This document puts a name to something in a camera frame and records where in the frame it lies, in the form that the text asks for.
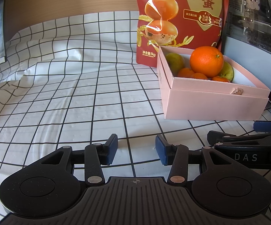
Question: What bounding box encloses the large orange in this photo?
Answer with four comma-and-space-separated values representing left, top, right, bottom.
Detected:
190, 46, 224, 78

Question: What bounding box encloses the white black checked cloth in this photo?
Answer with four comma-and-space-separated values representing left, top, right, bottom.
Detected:
0, 10, 271, 225

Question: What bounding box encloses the green guava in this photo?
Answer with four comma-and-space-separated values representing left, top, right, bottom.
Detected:
165, 53, 186, 74
220, 61, 234, 81

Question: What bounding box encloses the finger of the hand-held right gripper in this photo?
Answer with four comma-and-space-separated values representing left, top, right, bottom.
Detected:
207, 130, 271, 147
254, 120, 271, 133

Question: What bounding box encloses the pink cardboard box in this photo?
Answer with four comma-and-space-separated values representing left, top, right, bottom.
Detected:
156, 46, 271, 120

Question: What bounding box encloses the printed computer hardware box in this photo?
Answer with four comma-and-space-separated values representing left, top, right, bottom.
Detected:
221, 0, 271, 94

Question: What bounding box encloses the red snack bag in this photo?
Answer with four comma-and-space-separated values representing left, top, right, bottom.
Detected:
135, 0, 231, 67

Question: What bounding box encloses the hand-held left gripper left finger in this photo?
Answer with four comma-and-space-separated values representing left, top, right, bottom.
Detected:
40, 133, 118, 188

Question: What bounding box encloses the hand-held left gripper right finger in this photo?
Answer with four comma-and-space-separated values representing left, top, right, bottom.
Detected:
155, 135, 231, 188

